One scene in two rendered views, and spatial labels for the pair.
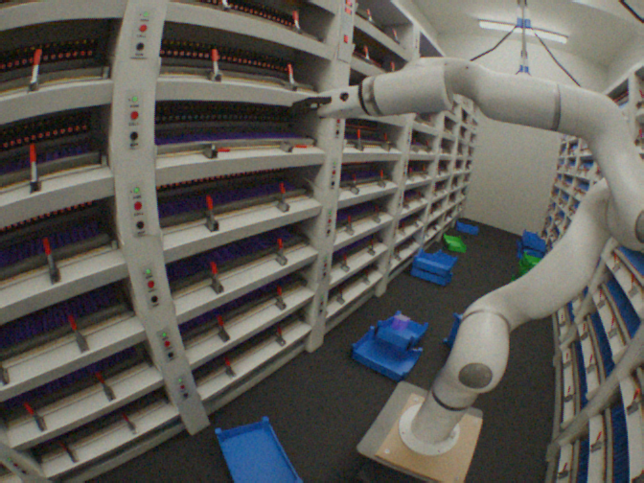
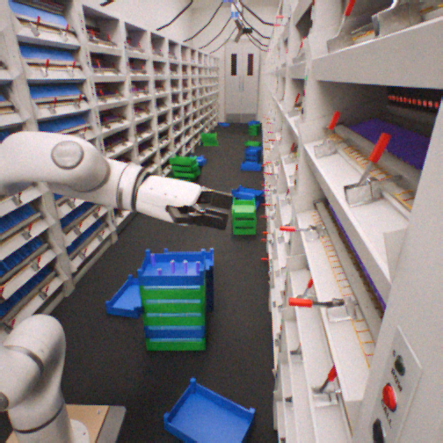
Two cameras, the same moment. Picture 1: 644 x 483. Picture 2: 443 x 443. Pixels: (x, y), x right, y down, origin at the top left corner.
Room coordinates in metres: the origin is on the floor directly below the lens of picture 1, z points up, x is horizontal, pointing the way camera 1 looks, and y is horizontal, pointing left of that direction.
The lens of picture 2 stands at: (1.14, -0.22, 1.28)
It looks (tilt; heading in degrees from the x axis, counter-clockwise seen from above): 24 degrees down; 150
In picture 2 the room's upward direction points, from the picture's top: straight up
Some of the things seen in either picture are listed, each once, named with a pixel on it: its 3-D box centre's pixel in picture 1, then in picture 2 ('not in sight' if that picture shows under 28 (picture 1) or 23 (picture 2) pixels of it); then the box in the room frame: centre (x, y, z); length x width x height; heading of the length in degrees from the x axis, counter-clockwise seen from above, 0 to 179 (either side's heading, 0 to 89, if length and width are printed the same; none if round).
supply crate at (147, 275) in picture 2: not in sight; (173, 266); (-0.13, 0.24, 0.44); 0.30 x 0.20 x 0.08; 60
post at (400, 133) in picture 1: (389, 159); not in sight; (1.68, -0.35, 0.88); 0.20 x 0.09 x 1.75; 54
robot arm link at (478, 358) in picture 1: (470, 368); (34, 366); (0.37, -0.34, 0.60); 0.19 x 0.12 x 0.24; 149
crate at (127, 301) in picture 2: not in sight; (133, 294); (-0.55, 0.12, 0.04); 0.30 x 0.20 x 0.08; 137
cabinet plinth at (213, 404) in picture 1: (246, 368); not in sight; (0.84, 0.28, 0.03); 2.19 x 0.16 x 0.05; 144
